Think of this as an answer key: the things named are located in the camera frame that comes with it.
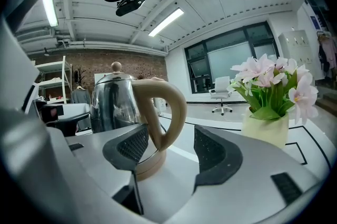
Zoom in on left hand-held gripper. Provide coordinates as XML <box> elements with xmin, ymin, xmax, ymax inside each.
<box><xmin>0</xmin><ymin>17</ymin><xmax>92</xmax><ymax>128</ymax></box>

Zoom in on white air conditioner unit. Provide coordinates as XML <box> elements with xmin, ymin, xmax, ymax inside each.
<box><xmin>15</xmin><ymin>28</ymin><xmax>57</xmax><ymax>46</ymax></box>

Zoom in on white shelf rack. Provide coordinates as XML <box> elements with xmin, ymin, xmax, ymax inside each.
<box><xmin>31</xmin><ymin>56</ymin><xmax>73</xmax><ymax>103</ymax></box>

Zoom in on person's left forearm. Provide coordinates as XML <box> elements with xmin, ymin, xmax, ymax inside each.
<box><xmin>5</xmin><ymin>0</ymin><xmax>47</xmax><ymax>33</ymax></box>

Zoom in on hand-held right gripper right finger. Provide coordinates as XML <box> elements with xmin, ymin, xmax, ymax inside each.
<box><xmin>167</xmin><ymin>124</ymin><xmax>321</xmax><ymax>224</ymax></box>

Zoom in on blue wall poster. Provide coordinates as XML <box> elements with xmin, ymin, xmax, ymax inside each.
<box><xmin>310</xmin><ymin>15</ymin><xmax>321</xmax><ymax>29</ymax></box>

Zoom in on white locker cabinet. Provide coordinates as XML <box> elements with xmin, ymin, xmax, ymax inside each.
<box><xmin>278</xmin><ymin>29</ymin><xmax>326</xmax><ymax>82</ymax></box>

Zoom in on clothes rack with pink garments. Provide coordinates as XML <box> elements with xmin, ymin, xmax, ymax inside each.
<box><xmin>315</xmin><ymin>30</ymin><xmax>337</xmax><ymax>79</ymax></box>

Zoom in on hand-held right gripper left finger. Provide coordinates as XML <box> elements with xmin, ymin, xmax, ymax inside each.
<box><xmin>65</xmin><ymin>123</ymin><xmax>150</xmax><ymax>216</ymax></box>

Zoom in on ceiling tube light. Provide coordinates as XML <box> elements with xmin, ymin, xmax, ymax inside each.
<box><xmin>41</xmin><ymin>0</ymin><xmax>59</xmax><ymax>28</ymax></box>
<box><xmin>147</xmin><ymin>7</ymin><xmax>184</xmax><ymax>37</ymax></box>

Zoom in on black coat stand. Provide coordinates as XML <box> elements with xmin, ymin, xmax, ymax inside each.
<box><xmin>73</xmin><ymin>67</ymin><xmax>86</xmax><ymax>88</ymax></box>

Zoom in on grey garment on stand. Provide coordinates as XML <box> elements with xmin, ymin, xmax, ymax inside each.
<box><xmin>70</xmin><ymin>87</ymin><xmax>93</xmax><ymax>131</ymax></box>

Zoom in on steel electric kettle beige handle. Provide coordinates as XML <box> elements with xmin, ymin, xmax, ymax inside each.
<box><xmin>90</xmin><ymin>61</ymin><xmax>188</xmax><ymax>152</ymax></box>

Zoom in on pink flowers in pale pot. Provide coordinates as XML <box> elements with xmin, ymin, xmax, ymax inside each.
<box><xmin>226</xmin><ymin>53</ymin><xmax>320</xmax><ymax>149</ymax></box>

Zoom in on white office chair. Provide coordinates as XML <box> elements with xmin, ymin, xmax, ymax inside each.
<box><xmin>209</xmin><ymin>76</ymin><xmax>234</xmax><ymax>116</ymax></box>

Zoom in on wooden steps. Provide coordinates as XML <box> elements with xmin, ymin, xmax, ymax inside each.
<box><xmin>314</xmin><ymin>86</ymin><xmax>337</xmax><ymax>110</ymax></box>

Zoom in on black framed window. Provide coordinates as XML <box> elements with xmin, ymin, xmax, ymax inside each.
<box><xmin>184</xmin><ymin>20</ymin><xmax>280</xmax><ymax>95</ymax></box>

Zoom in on black head camera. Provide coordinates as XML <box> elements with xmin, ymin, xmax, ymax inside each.
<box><xmin>115</xmin><ymin>0</ymin><xmax>146</xmax><ymax>17</ymax></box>

